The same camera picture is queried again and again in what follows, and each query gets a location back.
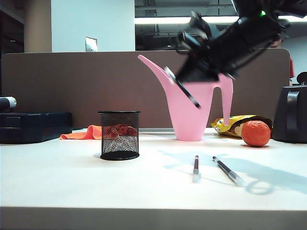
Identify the orange round fruit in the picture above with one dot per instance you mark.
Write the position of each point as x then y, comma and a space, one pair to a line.
255, 134

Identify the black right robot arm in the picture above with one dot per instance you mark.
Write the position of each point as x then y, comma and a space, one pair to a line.
292, 7

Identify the pink plastic watering can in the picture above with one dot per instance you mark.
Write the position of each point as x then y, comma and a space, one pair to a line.
189, 119

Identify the brown desk partition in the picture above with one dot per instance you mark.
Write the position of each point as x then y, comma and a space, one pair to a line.
84, 81

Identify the yellow snack bag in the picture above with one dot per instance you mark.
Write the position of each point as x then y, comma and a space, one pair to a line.
221, 124

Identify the person in red shirt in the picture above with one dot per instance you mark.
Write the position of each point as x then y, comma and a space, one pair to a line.
291, 68

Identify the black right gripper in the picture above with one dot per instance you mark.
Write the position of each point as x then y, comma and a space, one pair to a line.
239, 43

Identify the black plastic case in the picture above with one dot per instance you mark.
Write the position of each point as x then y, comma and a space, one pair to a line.
33, 128

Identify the orange cloth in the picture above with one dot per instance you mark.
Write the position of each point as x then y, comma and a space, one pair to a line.
82, 135

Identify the short pen with clear cap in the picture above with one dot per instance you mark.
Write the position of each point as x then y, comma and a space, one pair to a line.
196, 169

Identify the black kettle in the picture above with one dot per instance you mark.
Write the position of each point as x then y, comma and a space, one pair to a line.
290, 115

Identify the black mesh pen basket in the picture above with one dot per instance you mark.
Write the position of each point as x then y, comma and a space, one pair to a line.
119, 155

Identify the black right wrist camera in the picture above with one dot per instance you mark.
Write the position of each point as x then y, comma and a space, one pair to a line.
196, 31

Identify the black pen with black end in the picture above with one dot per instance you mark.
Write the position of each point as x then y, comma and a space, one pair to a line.
188, 93

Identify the beige round column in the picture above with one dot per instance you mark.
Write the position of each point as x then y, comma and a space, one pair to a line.
37, 26

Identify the metal wall plate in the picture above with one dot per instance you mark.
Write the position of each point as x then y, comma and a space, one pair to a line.
91, 44

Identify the black pen with clear cap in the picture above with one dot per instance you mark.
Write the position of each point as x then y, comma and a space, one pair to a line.
227, 170

